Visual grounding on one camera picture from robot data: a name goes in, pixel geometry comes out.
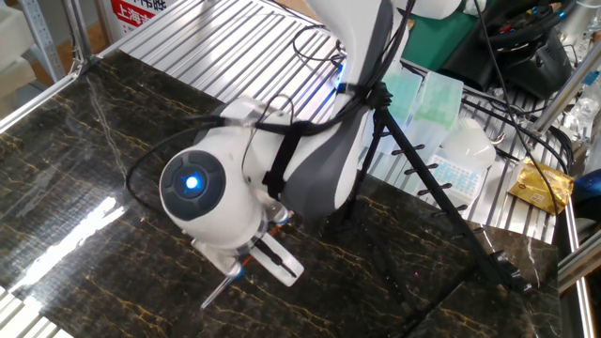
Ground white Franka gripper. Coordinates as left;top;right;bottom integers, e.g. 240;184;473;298
247;231;305;288

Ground black tripod stand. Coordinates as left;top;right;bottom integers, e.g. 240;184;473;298
321;82;534;330

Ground gold foil packet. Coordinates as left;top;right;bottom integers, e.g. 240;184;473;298
506;157;575;216

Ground green cutting mat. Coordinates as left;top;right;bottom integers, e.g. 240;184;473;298
401;8;480;71

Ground red white sign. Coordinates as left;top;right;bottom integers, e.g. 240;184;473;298
110;0;177;41

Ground blue round object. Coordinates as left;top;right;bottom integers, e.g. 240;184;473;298
572;168;601;222

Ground black steering wheel controller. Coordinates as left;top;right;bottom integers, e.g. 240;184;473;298
440;0;574;100

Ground grey metal shelf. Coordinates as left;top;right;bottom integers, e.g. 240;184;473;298
18;0;65;84

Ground clear plastic bag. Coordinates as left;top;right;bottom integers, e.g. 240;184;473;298
561;69;601;142

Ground white foam box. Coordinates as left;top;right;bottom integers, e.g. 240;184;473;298
0;4;37;100

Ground silver wrist camera blue ends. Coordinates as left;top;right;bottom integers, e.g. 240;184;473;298
191;208;293;282

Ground black camera cable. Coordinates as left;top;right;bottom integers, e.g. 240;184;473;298
124;115;226;213

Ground thin black cable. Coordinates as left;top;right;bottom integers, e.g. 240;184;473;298
473;0;572;222

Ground aluminium frame post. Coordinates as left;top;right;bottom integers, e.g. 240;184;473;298
530;39;601;137
61;0;95;71

